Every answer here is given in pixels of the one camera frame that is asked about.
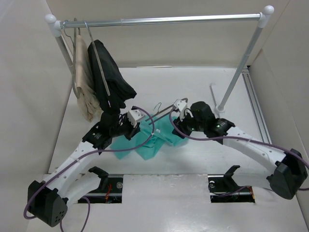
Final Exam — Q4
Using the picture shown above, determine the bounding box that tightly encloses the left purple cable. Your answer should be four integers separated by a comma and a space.
23, 105, 155, 232

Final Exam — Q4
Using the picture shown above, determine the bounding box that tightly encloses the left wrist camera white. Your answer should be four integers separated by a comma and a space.
127, 110, 145, 128

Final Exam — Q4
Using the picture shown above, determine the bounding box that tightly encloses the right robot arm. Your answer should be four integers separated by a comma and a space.
170, 100, 309, 200

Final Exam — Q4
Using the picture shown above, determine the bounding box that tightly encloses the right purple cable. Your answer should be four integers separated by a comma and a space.
169, 107, 309, 194

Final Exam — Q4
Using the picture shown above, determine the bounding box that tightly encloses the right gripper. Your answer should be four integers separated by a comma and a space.
171, 109, 206, 139

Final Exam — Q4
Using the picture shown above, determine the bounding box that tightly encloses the metal hanger with beige garment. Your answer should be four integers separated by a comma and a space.
64, 28, 81, 99

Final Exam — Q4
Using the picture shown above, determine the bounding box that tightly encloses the beige hanging garment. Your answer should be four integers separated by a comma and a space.
76, 35, 102, 122

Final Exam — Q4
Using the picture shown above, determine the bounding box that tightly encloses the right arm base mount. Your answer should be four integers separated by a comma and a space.
208, 165, 255, 203

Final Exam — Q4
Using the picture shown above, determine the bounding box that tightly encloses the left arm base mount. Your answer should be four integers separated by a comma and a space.
84, 166, 124, 204

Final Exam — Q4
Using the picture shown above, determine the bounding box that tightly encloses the black hanging garment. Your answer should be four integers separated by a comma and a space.
87, 40, 137, 115

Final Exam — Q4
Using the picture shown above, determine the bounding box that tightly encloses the metal clothes hanger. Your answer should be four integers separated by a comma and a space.
152, 98, 188, 122

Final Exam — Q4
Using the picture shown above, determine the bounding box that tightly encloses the purple cable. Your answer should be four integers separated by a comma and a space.
23, 105, 155, 232
169, 107, 309, 194

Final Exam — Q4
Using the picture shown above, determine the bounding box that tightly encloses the white and chrome clothes rack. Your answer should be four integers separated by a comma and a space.
44, 5, 274, 114

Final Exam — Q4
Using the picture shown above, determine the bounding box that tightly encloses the teal t shirt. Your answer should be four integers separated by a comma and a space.
110, 116, 188, 160

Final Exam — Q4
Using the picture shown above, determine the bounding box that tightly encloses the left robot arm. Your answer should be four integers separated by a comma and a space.
24, 109, 145, 227

